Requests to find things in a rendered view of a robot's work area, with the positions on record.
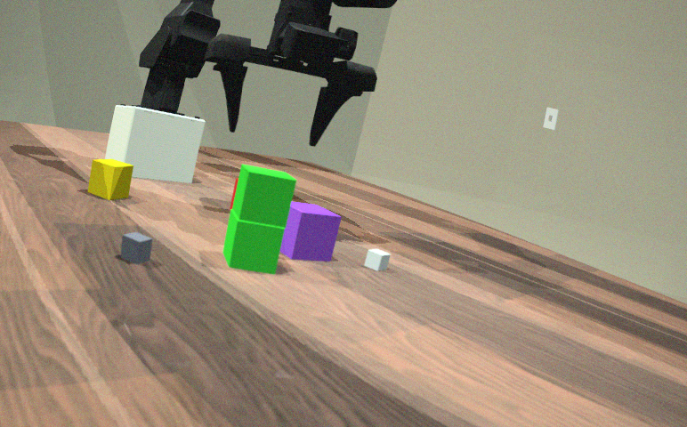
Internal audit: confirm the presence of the purple block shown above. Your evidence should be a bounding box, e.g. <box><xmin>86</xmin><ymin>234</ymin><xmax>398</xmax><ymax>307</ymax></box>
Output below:
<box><xmin>280</xmin><ymin>202</ymin><xmax>342</xmax><ymax>262</ymax></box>

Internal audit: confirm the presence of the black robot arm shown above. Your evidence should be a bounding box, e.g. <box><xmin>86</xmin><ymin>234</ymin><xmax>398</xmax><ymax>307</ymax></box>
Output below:
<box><xmin>139</xmin><ymin>0</ymin><xmax>397</xmax><ymax>116</ymax></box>

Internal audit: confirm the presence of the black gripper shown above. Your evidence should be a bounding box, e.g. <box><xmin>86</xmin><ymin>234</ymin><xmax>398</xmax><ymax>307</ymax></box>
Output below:
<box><xmin>204</xmin><ymin>0</ymin><xmax>377</xmax><ymax>146</ymax></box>

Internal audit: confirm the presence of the yellow cube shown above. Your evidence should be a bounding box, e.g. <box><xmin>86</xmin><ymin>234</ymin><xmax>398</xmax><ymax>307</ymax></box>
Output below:
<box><xmin>88</xmin><ymin>159</ymin><xmax>133</xmax><ymax>200</ymax></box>

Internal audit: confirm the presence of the green block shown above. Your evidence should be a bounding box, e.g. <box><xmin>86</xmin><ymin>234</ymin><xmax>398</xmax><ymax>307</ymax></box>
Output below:
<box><xmin>223</xmin><ymin>209</ymin><xmax>285</xmax><ymax>274</ymax></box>
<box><xmin>232</xmin><ymin>165</ymin><xmax>296</xmax><ymax>228</ymax></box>

